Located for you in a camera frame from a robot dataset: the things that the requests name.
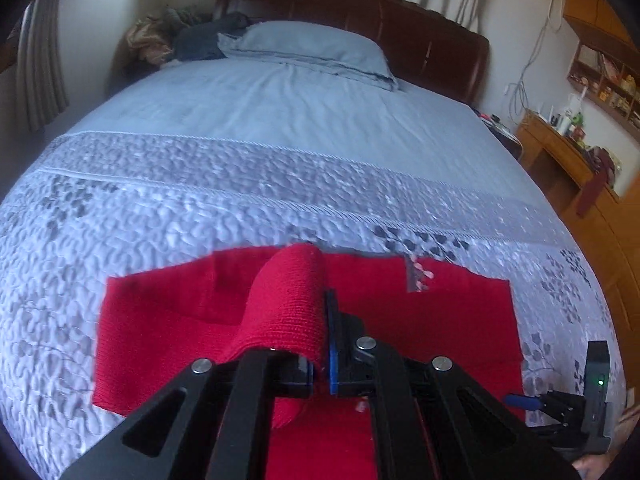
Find white wall cables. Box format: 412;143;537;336
506;0;566;126

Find dark red hanging cloth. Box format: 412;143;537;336
575;147;618;217

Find wooden wall shelf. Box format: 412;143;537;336
562;0;640;138

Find tan crumpled cloth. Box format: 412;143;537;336
125;14;176;66

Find grey-blue pillow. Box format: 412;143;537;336
217;21;400;92

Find dark wooden headboard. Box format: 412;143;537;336
215;0;490;106

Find bed with grey quilted bedspread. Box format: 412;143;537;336
0;55;628;480

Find dark nightstand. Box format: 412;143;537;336
477;109;523;161

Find grey-brown curtain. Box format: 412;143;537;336
15;0;70;132

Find red knit sweater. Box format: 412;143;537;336
91;242;525;480

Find wooden desk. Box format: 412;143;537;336
515;110;640;341

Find dark blue clothing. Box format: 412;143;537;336
172;12;251;61

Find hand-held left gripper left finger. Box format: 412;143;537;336
60;348;316;480

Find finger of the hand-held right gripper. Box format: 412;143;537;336
504;389;587;428

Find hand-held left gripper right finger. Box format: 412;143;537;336
325;289;581;480

